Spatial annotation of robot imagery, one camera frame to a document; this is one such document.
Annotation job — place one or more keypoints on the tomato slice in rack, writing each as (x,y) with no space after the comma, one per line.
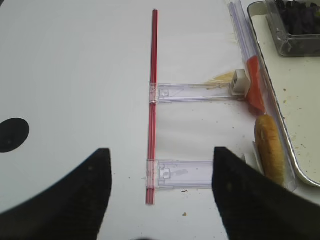
(254,96)

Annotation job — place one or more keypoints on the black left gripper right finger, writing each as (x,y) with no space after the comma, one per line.
(252,207)

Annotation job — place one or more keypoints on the left upper clear pusher track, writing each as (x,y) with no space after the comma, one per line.
(196,92)

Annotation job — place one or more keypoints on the purple cabbage leaves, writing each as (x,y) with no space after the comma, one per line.
(299,18)

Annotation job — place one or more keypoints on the bun half left rack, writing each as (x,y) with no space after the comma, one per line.
(270,149)

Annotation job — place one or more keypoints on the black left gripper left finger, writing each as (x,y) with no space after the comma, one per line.
(71,209)

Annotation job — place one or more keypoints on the left lower clear pusher track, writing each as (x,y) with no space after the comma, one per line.
(178,174)

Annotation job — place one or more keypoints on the clear plastic salad container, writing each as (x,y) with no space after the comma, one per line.
(286,44)

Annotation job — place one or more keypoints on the metal serving tray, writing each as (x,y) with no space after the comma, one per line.
(291,66)

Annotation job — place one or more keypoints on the clear pusher track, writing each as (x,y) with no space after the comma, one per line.
(178,174)
(196,92)

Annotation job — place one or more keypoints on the left red rail strip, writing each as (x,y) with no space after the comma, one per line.
(151,151)

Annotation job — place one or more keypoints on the left white pusher block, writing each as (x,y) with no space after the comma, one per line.
(240,83)

